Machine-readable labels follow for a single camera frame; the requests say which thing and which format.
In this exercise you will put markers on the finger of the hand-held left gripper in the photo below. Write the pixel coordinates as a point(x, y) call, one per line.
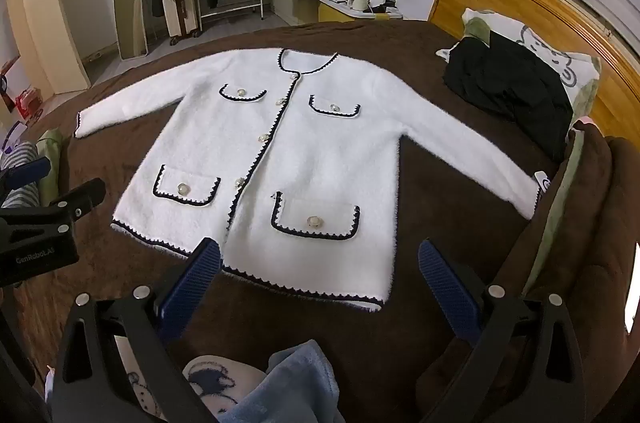
point(55, 213)
point(30, 168)

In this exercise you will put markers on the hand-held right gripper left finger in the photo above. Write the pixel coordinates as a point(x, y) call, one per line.
point(192, 278)

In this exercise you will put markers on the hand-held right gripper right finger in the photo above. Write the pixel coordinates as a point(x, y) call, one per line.
point(445, 283)

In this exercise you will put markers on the white fluffy cardigan black trim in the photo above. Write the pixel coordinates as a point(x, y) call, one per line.
point(320, 153)

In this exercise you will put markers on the striped cloth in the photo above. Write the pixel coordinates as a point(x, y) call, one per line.
point(17, 163)

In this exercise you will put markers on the green cloth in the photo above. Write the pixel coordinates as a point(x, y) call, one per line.
point(50, 163)

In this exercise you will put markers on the red box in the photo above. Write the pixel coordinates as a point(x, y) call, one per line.
point(29, 103)

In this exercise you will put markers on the person's printed pyjama leg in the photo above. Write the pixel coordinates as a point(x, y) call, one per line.
point(220, 383)

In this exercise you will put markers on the cream wardrobe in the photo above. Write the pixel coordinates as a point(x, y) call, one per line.
point(45, 28)

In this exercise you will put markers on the light blue fleece cloth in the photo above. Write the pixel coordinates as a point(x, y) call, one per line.
point(300, 383)

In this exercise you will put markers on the folded brown fleece quilt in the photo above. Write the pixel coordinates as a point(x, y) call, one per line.
point(600, 228)

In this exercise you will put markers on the black garment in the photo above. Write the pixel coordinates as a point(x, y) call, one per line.
point(505, 88)

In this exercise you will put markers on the brown fleece bed blanket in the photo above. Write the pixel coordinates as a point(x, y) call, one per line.
point(425, 68)

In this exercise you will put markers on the white cartoon print pillow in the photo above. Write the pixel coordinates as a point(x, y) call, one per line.
point(545, 48)

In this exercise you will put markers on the cream mug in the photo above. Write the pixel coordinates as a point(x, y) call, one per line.
point(359, 3)

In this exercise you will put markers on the yellow nightstand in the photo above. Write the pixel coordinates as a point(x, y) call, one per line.
point(332, 12)

